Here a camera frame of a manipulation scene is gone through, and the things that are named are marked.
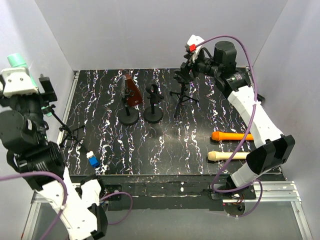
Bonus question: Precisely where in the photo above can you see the black tripod microphone stand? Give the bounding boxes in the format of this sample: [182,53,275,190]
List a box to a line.
[169,74,199,118]

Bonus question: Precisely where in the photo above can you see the mint green microphone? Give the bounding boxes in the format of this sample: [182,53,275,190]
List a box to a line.
[6,52,54,118]

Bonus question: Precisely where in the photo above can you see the black round-base stand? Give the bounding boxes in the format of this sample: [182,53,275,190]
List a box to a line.
[117,88,139,126]
[143,83,164,124]

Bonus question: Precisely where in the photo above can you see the orange microphone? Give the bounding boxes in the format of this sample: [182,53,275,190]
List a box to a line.
[211,131,245,142]

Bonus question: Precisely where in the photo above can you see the black round-base stand front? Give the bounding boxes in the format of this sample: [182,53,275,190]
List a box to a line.
[117,88,139,126]

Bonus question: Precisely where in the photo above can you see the beige microphone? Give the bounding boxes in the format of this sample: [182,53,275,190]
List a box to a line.
[207,151,249,162]

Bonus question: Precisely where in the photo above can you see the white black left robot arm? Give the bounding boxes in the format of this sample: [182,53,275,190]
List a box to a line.
[0,73,108,240]

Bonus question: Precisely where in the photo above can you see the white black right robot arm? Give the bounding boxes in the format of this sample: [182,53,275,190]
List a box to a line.
[175,35,296,199]

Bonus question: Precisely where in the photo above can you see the brown wooden metronome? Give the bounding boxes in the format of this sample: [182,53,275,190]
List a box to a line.
[122,73,143,107]

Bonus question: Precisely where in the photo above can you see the black marble pattern mat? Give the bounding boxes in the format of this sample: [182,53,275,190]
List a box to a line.
[57,66,283,176]

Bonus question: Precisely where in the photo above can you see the blue white cube toy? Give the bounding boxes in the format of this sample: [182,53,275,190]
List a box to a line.
[86,151,100,168]

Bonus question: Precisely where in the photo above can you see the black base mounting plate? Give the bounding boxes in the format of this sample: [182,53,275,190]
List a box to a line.
[77,174,257,212]

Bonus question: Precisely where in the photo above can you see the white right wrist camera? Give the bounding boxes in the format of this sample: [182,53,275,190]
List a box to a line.
[185,34,205,63]

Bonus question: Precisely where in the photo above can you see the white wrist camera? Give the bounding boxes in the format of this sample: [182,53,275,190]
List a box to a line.
[185,34,205,63]
[1,67,39,98]

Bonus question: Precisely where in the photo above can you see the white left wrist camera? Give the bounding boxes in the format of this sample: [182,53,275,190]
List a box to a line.
[1,67,39,98]

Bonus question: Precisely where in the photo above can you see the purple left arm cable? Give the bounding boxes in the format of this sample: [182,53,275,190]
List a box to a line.
[0,171,134,240]

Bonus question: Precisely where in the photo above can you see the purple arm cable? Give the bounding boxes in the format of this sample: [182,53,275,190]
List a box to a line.
[0,171,134,240]
[197,34,264,218]

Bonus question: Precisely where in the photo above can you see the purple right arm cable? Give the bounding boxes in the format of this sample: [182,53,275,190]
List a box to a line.
[197,34,264,218]

